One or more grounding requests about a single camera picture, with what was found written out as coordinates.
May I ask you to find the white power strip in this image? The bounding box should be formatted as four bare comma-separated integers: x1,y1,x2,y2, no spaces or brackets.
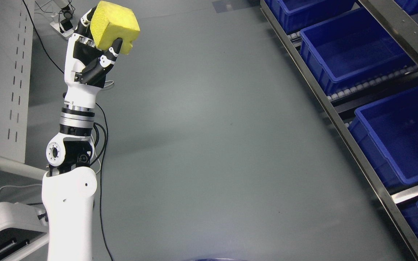
50,19,74,38

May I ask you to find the black floor cable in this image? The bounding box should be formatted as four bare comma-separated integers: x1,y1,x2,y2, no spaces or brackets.
22,0,115,261

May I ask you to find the white humanoid robot arm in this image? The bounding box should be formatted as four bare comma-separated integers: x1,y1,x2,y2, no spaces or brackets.
42,101,97,261

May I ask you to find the white machine base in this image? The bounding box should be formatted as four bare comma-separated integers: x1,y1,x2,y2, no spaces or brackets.
0,150,50,261

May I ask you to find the metal roller shelf rack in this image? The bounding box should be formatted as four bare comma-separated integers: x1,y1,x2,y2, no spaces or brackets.
260,0,418,261

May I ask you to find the grey perforated metal cabinet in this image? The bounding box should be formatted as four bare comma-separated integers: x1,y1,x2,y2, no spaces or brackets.
0,0,34,163

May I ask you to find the yellow foam block with notch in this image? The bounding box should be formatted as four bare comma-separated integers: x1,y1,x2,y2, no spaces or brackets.
89,1,140,55

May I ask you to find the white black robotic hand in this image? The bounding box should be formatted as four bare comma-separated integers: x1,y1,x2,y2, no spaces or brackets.
63,7,123,108

